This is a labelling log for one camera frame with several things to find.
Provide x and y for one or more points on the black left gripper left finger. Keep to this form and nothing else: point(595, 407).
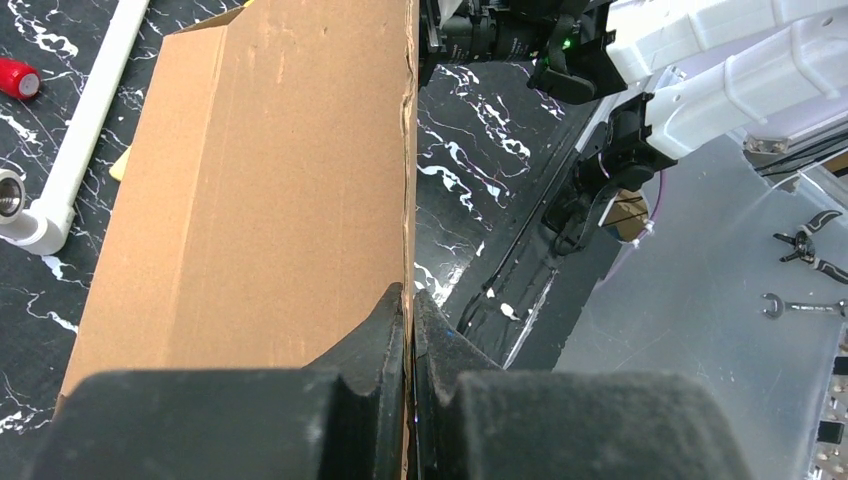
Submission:
point(338, 417)

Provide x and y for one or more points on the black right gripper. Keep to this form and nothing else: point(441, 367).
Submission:
point(468, 32)

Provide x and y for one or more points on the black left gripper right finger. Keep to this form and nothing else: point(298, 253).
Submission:
point(476, 420)

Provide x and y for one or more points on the brown cardboard box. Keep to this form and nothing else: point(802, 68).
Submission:
point(265, 208)

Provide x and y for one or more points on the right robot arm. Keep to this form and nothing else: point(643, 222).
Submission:
point(682, 73)

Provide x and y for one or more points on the silver open-end wrench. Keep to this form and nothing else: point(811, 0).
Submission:
point(779, 307)

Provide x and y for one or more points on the yellow rectangular block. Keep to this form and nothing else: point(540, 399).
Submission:
point(118, 169)

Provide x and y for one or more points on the black spring clamp pliers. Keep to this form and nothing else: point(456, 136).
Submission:
point(804, 249)

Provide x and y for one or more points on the red black knob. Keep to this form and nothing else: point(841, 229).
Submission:
point(18, 79)

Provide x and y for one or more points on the white PVC pipe frame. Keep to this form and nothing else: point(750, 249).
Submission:
point(42, 227)

